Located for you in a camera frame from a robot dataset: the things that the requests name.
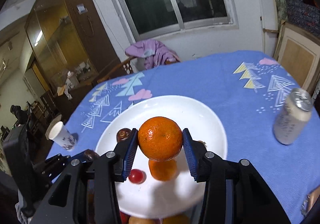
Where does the striped orange passion fruit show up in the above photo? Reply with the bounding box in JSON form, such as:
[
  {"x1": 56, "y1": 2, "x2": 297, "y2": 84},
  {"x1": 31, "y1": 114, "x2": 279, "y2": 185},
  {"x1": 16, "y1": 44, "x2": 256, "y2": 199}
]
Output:
[{"x1": 128, "y1": 216, "x2": 156, "y2": 224}]

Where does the floral paper cup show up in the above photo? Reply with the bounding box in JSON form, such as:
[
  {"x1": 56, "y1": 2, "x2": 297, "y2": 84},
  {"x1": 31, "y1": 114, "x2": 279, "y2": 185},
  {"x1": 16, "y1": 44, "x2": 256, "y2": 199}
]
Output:
[{"x1": 48, "y1": 121, "x2": 76, "y2": 151}]

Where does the dark purple mangosteen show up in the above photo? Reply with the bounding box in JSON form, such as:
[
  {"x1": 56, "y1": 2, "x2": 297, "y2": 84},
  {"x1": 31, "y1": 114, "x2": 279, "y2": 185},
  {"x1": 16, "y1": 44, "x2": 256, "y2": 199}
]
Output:
[{"x1": 84, "y1": 149, "x2": 100, "y2": 162}]

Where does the dark brown mangosteen on plate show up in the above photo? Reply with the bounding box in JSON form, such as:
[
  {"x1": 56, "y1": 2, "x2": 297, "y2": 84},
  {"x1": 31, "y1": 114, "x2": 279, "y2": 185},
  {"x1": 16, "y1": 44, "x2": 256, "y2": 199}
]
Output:
[{"x1": 116, "y1": 128, "x2": 131, "y2": 143}]

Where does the red cherry tomato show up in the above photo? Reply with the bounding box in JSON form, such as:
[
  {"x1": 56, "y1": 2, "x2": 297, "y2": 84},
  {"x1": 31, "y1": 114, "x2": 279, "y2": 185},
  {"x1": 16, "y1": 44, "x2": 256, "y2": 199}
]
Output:
[{"x1": 129, "y1": 169, "x2": 146, "y2": 184}]

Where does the wooden chair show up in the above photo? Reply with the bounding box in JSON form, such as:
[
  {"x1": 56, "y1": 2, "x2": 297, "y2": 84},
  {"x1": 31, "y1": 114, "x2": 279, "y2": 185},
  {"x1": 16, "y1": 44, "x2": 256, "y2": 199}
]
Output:
[{"x1": 92, "y1": 56, "x2": 136, "y2": 86}]

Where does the white beverage can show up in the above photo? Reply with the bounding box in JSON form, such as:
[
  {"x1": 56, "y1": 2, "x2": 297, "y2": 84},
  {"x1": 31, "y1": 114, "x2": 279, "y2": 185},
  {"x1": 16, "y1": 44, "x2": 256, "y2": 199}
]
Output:
[{"x1": 273, "y1": 88, "x2": 313, "y2": 145}]

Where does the pink purple cloth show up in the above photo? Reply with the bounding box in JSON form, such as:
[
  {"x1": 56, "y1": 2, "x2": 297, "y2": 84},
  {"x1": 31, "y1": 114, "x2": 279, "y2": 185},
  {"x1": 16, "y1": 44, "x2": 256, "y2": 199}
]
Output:
[{"x1": 125, "y1": 39, "x2": 181, "y2": 69}]

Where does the brown wooden cabinet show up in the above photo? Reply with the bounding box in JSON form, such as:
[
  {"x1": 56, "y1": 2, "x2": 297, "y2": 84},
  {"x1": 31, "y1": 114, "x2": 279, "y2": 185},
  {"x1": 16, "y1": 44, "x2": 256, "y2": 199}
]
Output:
[{"x1": 25, "y1": 0, "x2": 121, "y2": 118}]

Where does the framed wooden board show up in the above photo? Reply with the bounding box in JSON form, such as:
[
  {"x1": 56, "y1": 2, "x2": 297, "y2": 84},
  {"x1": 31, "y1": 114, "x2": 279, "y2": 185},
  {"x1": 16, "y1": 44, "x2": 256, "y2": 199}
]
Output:
[{"x1": 273, "y1": 20, "x2": 319, "y2": 95}]

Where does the blue patterned tablecloth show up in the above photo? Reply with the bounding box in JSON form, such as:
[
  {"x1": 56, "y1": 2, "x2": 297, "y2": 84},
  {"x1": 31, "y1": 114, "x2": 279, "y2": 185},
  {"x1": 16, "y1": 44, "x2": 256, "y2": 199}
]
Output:
[{"x1": 66, "y1": 50, "x2": 319, "y2": 223}]

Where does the orange tangerine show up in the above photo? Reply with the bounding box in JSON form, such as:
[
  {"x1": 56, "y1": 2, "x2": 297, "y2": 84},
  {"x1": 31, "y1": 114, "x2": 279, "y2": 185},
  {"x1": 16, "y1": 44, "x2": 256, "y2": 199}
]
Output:
[{"x1": 138, "y1": 117, "x2": 183, "y2": 162}]

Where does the large smooth orange fruit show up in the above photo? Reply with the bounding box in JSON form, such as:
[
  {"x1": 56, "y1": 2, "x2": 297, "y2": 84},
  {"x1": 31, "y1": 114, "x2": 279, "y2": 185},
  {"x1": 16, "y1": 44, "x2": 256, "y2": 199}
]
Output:
[{"x1": 162, "y1": 214, "x2": 190, "y2": 224}]

